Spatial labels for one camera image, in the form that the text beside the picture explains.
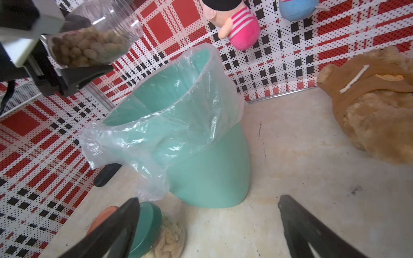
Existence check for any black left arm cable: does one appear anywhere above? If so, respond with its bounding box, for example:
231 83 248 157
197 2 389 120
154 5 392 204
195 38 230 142
0 80 15 115

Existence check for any clear plastic bin liner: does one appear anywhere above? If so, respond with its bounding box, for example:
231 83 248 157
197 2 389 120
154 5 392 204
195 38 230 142
79 43 244 201

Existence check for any blue striped hanging doll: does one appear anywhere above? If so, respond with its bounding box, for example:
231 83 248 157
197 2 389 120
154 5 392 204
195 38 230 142
279 0 330 22

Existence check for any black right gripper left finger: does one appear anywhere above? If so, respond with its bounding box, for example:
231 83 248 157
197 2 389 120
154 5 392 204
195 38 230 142
61 198 140 258

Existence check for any orange lid peanut jar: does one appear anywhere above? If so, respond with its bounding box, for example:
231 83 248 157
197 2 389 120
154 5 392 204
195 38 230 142
86 206 118 235

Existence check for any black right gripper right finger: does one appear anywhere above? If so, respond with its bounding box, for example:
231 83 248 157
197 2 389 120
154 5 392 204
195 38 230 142
278 195 365 258

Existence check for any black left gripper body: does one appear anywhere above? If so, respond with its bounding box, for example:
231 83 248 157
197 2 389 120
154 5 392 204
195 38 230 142
1 1 65 96

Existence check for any white wire mesh shelf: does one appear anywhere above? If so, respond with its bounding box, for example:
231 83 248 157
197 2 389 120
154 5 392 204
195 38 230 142
1 80 42 117

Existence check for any tan teddy bear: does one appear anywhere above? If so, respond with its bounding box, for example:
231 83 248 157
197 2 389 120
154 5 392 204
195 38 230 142
317 46 413 164

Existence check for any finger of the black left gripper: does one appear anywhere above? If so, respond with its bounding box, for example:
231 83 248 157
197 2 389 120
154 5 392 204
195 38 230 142
59 65 114 97
60 14 91 32

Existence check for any green lid peanut jar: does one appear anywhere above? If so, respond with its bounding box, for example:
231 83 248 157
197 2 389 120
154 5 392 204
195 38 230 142
129 202 186 258

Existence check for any pink striped hanging doll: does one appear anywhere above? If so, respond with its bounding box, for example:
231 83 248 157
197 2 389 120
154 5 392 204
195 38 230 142
200 0 260 51

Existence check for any clear peanut jar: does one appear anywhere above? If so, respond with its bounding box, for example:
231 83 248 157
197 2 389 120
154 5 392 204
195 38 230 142
46 1 144 68

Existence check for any green plastic trash bin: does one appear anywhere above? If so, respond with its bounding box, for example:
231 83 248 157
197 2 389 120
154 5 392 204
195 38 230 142
167 122 251 208

